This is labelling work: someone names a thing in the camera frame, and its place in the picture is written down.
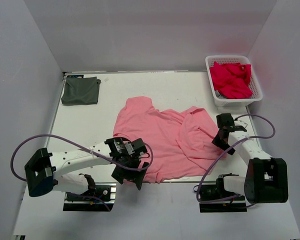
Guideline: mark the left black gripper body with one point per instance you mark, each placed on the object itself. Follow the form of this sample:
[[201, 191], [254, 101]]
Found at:
[[133, 162]]

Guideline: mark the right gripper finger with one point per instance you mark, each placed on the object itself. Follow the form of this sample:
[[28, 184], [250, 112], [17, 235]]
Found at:
[[230, 150], [220, 143]]

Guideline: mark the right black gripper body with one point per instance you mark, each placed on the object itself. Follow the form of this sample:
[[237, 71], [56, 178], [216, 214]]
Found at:
[[225, 143]]

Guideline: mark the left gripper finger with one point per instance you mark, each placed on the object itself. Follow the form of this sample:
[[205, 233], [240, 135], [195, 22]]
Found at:
[[137, 177], [121, 175]]

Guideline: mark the pink t-shirt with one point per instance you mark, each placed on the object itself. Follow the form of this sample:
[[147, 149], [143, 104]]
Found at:
[[181, 141]]

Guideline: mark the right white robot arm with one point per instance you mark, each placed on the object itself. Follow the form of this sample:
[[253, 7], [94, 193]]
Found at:
[[266, 179]]

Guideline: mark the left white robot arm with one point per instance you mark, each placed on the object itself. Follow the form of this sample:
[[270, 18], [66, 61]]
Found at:
[[61, 171]]

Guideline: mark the white plastic basket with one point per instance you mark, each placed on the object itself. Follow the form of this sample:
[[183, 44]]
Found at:
[[220, 100]]

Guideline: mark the red t-shirt in basket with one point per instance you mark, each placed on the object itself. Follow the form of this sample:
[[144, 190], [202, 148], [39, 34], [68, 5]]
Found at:
[[232, 80]]

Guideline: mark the folded dark grey t-shirt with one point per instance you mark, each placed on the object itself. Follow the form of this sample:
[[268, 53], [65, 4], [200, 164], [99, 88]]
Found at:
[[81, 91]]

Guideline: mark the blue label sticker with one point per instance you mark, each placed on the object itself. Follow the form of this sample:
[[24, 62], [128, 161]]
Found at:
[[74, 76]]

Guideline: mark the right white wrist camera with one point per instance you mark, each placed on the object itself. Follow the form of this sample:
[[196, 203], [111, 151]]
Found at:
[[240, 125]]

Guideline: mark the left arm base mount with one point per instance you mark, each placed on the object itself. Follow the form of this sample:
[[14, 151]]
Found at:
[[101, 199]]

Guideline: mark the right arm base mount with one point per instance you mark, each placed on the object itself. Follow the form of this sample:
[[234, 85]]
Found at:
[[214, 191]]

